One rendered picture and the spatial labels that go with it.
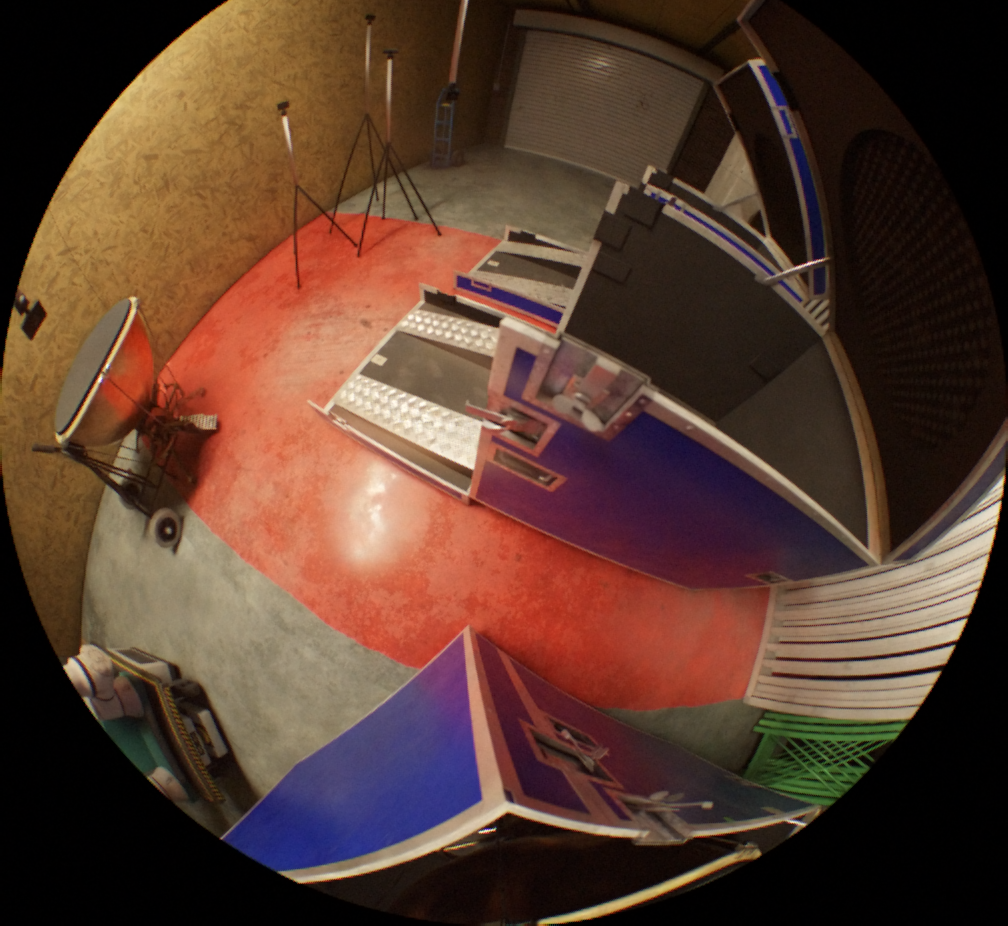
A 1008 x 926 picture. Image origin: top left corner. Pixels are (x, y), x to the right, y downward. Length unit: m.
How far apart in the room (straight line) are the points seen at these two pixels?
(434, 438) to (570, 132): 5.80
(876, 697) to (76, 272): 4.42
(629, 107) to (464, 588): 6.39
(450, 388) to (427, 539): 0.66
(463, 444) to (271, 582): 1.02
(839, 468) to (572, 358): 0.95
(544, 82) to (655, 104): 1.88
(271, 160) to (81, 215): 1.57
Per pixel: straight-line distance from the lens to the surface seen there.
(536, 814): 0.33
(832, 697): 2.03
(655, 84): 6.20
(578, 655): 1.33
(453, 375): 1.40
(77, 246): 2.49
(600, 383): 0.29
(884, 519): 1.00
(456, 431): 1.12
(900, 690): 1.96
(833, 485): 1.09
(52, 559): 3.17
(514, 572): 1.19
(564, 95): 6.22
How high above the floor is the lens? 1.17
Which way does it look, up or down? 62 degrees down
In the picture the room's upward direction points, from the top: 18 degrees clockwise
